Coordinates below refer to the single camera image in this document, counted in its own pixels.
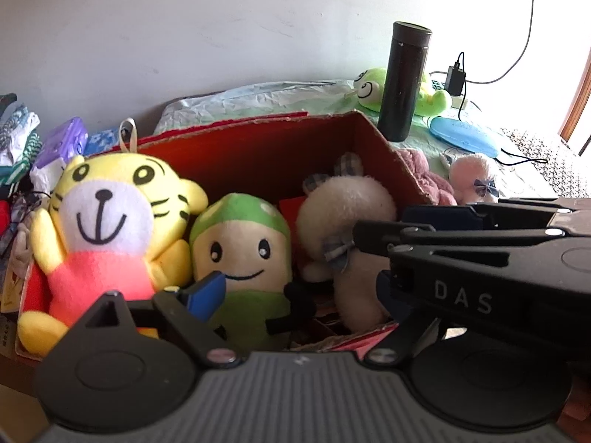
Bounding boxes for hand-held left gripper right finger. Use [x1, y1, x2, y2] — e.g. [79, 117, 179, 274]
[365, 271, 446, 370]

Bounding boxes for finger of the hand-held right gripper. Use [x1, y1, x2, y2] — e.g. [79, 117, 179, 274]
[353, 220, 591, 255]
[401, 198, 578, 231]

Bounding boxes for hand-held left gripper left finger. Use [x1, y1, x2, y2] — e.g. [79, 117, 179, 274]
[69, 271, 245, 370]

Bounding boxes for pink plush toy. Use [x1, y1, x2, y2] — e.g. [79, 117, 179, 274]
[398, 147, 459, 207]

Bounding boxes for green bean plush toy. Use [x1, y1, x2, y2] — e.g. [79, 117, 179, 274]
[188, 193, 317, 351]

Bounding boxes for white bear plush blue bow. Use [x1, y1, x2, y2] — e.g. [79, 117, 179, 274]
[449, 153, 502, 205]

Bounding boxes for white rabbit plush toy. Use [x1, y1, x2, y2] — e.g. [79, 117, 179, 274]
[295, 152, 398, 333]

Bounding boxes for yellow tiger plush toy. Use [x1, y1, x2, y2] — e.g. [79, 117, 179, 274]
[17, 120, 209, 358]

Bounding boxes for red cardboard box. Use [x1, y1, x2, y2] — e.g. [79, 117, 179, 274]
[14, 110, 435, 361]

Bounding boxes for pale printed bed sheet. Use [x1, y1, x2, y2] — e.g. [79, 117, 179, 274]
[360, 102, 559, 204]

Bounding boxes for blue glasses case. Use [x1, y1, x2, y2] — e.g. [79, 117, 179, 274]
[428, 116, 509, 154]

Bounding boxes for white power strip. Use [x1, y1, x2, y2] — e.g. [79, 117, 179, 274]
[429, 78, 471, 110]

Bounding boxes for black thermos bottle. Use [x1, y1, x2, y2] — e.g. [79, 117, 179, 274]
[378, 21, 434, 143]

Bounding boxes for black charger plug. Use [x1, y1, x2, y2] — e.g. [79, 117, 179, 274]
[444, 53, 468, 95]

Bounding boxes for green frog plush toy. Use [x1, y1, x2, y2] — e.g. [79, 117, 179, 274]
[353, 67, 453, 116]

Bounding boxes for blue patterned pack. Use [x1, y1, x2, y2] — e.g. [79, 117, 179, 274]
[85, 126, 123, 155]

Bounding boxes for light blue plastic bag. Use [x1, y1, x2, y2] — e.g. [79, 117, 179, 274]
[154, 79, 358, 134]

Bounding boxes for dark plaid cloth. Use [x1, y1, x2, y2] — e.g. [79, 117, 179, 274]
[0, 191, 51, 259]

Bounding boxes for purple tissue pack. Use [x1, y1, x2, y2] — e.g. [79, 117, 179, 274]
[33, 117, 88, 171]

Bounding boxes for striped folded clothes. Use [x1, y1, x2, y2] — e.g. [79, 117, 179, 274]
[0, 93, 42, 185]

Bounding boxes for black charger cable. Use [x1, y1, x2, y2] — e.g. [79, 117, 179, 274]
[443, 145, 550, 167]

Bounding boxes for dark wall cable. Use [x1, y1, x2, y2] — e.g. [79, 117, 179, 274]
[466, 0, 542, 85]

